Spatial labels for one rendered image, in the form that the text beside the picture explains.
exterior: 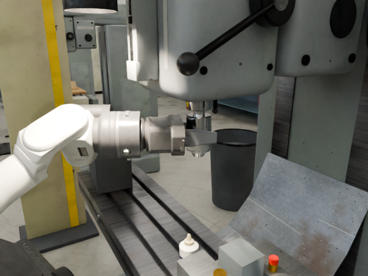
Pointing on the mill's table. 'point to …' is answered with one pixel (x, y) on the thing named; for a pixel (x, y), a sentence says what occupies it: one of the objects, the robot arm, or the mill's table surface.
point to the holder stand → (111, 174)
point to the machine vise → (287, 268)
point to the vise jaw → (197, 265)
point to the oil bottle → (188, 247)
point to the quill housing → (196, 90)
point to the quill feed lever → (275, 16)
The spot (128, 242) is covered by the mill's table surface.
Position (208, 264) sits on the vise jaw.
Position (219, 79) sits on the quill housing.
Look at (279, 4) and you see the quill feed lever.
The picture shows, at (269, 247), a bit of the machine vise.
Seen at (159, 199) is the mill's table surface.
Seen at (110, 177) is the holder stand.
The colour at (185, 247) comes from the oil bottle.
